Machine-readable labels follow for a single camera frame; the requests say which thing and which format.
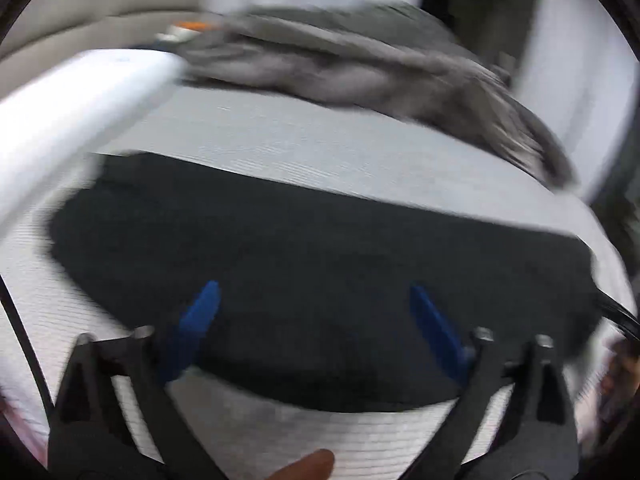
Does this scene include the orange and white object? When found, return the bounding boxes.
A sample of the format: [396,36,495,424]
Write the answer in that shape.
[156,20,221,43]

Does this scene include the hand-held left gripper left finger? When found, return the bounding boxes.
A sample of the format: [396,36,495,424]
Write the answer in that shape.
[47,280,227,480]

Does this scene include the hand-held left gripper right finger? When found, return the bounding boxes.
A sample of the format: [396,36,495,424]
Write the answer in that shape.
[409,284,583,480]

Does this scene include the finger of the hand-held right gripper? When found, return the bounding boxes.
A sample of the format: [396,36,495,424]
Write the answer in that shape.
[592,287,640,341]

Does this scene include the beige padded headboard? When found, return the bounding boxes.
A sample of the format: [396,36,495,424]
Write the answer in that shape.
[0,0,213,78]

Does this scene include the black cable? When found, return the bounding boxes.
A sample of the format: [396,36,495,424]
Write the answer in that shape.
[0,275,55,411]

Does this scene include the grey blanket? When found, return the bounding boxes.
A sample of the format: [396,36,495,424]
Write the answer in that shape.
[172,1,576,192]

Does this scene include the person's left hand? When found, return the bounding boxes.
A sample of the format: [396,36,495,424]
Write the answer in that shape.
[267,448,336,480]

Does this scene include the black pants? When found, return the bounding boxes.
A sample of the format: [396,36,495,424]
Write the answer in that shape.
[47,152,601,413]

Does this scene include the white bed edge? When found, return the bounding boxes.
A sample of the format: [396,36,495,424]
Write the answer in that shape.
[0,49,187,233]

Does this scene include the white textured mattress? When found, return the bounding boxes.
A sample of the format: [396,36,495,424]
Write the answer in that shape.
[0,77,633,480]

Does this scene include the person's right hand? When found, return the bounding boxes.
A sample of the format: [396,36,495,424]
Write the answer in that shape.
[597,337,635,403]

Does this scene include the dark wooden furniture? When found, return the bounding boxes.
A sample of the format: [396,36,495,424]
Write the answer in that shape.
[422,0,538,68]

